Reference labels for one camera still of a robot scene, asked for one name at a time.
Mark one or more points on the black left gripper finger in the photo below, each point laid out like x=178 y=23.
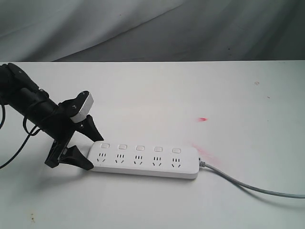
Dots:
x=73 y=156
x=88 y=128

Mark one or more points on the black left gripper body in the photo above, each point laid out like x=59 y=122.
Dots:
x=54 y=120

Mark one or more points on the white five-outlet power strip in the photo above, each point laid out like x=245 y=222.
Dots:
x=144 y=159

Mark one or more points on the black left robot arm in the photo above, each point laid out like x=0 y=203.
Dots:
x=20 y=92

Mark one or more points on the grey backdrop cloth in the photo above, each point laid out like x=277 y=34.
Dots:
x=151 y=30

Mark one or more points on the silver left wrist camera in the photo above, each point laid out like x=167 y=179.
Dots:
x=80 y=106

